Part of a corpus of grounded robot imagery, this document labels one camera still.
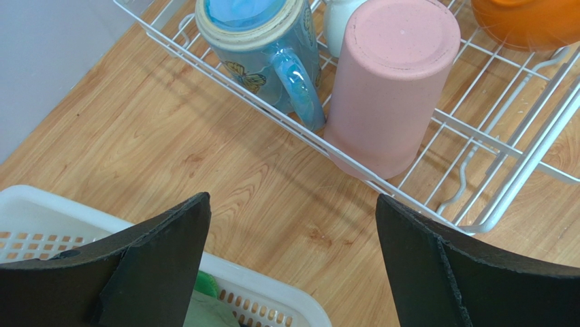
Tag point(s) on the orange bowl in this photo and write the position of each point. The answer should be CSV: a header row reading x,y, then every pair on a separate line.
x,y
529,26

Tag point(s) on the green cloth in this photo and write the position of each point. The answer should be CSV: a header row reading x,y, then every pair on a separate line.
x,y
206,311

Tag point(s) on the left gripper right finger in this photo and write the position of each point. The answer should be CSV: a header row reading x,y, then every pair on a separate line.
x,y
442,277

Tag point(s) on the white flower-shaped bowl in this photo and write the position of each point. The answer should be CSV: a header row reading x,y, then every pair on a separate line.
x,y
336,16

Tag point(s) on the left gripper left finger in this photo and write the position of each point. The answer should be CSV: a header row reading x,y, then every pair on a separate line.
x,y
141,276

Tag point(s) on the pink cup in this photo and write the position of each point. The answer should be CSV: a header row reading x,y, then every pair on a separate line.
x,y
394,62

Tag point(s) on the white plastic basket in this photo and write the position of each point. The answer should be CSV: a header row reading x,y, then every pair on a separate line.
x,y
36,224

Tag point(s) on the blue butterfly mug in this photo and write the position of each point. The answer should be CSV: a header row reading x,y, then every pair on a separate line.
x,y
270,49

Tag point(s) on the white wire dish rack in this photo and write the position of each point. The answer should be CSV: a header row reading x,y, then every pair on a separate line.
x,y
491,172

